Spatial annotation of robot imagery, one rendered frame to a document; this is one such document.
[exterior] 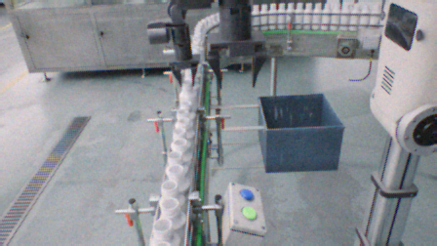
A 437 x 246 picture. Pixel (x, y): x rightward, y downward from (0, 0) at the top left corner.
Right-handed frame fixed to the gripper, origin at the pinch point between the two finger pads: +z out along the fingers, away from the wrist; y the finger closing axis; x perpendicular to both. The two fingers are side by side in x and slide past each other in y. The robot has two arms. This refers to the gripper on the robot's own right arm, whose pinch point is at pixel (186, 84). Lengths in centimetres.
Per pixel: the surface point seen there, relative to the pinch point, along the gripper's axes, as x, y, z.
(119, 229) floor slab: -51, 61, 120
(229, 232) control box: 56, -12, 11
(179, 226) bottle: 56, -1, 8
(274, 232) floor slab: -43, -37, 122
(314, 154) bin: -10, -48, 40
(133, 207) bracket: 46.3, 10.9, 10.7
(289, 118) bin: -40, -43, 39
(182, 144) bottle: 28.0, -0.1, 5.9
